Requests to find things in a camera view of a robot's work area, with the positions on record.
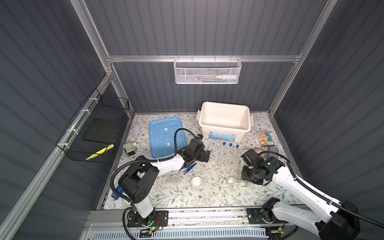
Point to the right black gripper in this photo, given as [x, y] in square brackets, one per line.
[243, 175]

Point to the white tube in mesh basket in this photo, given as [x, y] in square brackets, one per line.
[227, 77]

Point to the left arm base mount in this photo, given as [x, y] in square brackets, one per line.
[154, 220]

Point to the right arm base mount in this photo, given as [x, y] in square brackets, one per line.
[262, 216]

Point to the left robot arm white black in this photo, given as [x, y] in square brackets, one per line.
[133, 181]

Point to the blue plastic tweezers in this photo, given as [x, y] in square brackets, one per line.
[189, 168]

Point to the blue plastic bin lid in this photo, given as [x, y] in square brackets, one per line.
[162, 136]

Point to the white wire mesh basket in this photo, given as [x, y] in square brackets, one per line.
[203, 71]

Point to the small white crucible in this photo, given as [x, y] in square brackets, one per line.
[231, 180]

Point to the yellow black striped tape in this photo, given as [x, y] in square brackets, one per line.
[100, 152]

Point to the clear plastic test tube rack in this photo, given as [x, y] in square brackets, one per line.
[227, 171]

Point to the colourful marker pack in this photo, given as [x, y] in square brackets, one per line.
[265, 139]

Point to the black wire mesh basket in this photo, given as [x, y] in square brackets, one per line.
[98, 106]

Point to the aluminium rail front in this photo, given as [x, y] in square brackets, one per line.
[198, 217]

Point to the white plastic storage bin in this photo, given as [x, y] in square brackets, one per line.
[224, 122]

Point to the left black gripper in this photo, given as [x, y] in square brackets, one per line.
[202, 154]

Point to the clear glass conical flask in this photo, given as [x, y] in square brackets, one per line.
[243, 183]

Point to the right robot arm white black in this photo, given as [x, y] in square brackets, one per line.
[327, 217]

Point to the black pad in basket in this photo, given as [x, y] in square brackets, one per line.
[100, 131]

